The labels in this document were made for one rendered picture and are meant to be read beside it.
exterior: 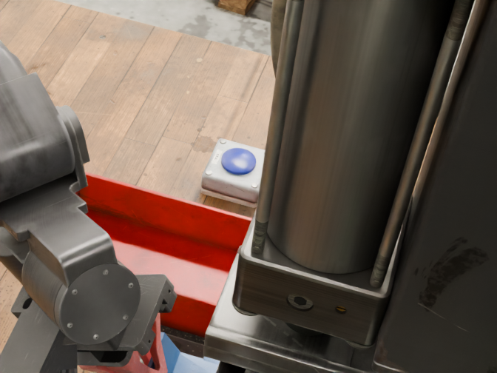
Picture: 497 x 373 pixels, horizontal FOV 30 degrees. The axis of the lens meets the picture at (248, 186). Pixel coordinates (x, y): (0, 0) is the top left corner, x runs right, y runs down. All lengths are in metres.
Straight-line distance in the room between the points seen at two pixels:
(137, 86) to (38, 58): 0.14
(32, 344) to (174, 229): 0.38
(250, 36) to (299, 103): 2.31
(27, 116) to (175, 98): 0.58
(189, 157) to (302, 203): 0.62
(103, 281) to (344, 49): 0.24
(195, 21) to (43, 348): 2.21
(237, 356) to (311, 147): 0.20
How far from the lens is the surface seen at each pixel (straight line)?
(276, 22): 0.55
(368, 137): 0.45
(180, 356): 0.81
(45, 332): 0.66
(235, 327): 0.61
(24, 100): 0.62
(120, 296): 0.60
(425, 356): 0.53
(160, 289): 0.70
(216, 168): 1.05
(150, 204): 1.00
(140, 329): 0.69
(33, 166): 0.62
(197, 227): 1.00
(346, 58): 0.42
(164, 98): 1.18
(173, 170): 1.09
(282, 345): 0.61
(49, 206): 0.63
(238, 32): 2.77
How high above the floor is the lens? 1.69
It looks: 47 degrees down
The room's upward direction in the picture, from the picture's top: 8 degrees clockwise
